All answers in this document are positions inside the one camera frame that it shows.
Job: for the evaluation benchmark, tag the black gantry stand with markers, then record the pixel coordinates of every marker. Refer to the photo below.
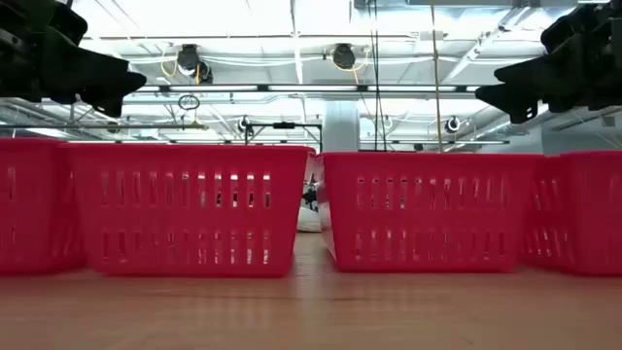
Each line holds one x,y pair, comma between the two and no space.
284,125

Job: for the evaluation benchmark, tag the red slotted plastic basket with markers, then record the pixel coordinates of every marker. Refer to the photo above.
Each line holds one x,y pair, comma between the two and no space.
194,158
583,165
34,155
427,165

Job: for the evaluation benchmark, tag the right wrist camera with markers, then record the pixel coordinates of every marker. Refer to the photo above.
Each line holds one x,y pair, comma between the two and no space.
573,26

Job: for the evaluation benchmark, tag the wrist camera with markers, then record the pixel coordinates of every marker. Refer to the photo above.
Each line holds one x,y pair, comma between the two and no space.
573,26
68,22

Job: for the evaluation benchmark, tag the clear bag of cotton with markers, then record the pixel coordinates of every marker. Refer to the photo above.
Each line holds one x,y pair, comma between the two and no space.
308,221

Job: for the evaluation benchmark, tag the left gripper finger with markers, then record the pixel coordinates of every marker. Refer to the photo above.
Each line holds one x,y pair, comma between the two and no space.
92,65
107,92

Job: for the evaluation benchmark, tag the long ceiling light strip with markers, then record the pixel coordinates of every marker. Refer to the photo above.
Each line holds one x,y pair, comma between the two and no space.
311,88

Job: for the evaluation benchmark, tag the short ceiling light strip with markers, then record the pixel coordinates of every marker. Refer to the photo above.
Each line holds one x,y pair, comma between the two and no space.
461,142

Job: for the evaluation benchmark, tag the dark horizontal pipe rail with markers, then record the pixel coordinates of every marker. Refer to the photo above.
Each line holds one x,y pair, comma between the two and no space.
146,126

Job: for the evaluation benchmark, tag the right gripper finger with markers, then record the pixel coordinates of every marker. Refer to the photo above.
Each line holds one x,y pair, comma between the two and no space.
532,70
522,97

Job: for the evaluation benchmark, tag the white building column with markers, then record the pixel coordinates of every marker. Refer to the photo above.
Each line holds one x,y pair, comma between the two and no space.
341,126

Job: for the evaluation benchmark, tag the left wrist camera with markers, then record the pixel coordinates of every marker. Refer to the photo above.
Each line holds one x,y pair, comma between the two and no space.
68,22

